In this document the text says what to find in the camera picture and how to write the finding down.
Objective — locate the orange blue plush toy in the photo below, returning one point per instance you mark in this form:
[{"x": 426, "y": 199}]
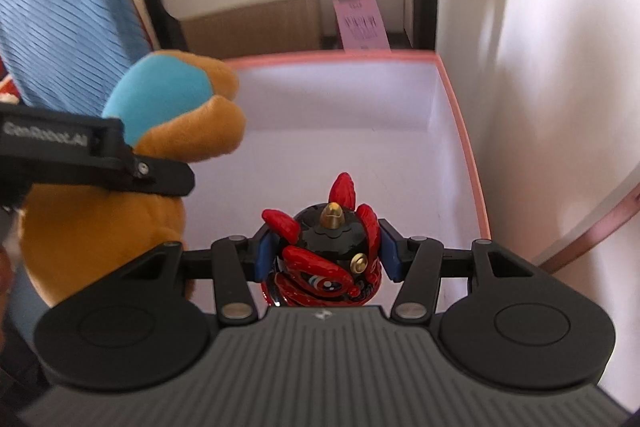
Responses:
[{"x": 100, "y": 232}]

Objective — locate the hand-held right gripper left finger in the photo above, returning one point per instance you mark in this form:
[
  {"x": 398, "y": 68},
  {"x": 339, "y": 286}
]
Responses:
[{"x": 264, "y": 259}]

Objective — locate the red black lion figurine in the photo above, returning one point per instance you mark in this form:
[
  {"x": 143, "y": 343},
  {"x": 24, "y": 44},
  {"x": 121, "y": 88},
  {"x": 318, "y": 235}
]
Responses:
[{"x": 320, "y": 267}]

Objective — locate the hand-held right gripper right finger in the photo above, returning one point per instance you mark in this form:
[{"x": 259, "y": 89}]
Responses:
[{"x": 393, "y": 259}]

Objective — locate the small pink package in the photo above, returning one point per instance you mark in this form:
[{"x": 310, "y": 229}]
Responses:
[{"x": 362, "y": 24}]

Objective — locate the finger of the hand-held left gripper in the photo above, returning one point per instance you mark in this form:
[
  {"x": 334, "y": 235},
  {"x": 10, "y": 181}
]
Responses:
[{"x": 165, "y": 177}]

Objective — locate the pink storage box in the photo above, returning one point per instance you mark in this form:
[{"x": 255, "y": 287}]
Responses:
[{"x": 350, "y": 147}]

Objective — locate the printed blanket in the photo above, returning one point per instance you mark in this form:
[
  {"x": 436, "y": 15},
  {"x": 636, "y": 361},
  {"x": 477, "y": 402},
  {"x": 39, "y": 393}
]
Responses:
[{"x": 7, "y": 87}]

